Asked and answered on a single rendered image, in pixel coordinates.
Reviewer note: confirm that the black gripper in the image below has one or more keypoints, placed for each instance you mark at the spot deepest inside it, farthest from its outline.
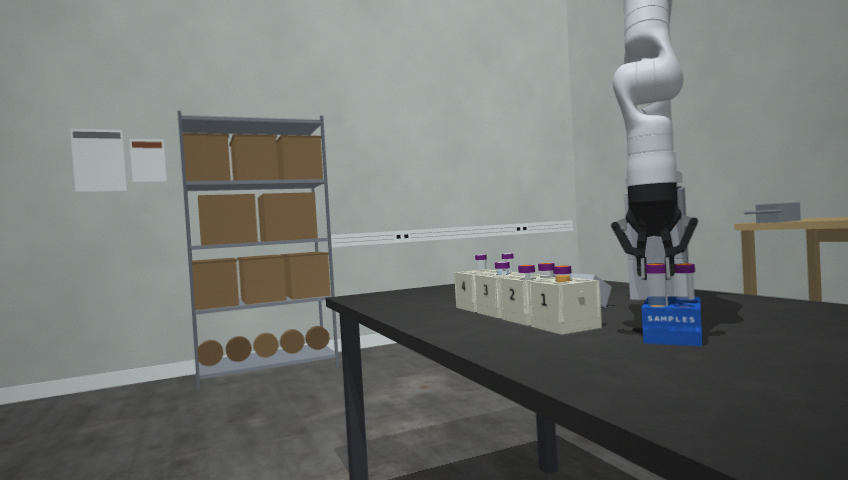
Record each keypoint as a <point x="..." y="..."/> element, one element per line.
<point x="657" y="219"/>

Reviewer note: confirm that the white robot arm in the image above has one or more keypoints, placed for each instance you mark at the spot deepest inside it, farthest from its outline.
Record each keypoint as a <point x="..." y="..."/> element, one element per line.
<point x="657" y="80"/>

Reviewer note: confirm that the white bucket adapter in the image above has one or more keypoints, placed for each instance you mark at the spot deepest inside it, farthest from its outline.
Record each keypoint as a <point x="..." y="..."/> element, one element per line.
<point x="465" y="289"/>
<point x="514" y="294"/>
<point x="564" y="308"/>
<point x="488" y="293"/>

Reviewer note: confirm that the blue tube rack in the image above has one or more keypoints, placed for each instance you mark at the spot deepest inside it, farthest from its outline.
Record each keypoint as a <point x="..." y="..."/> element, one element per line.
<point x="672" y="325"/>

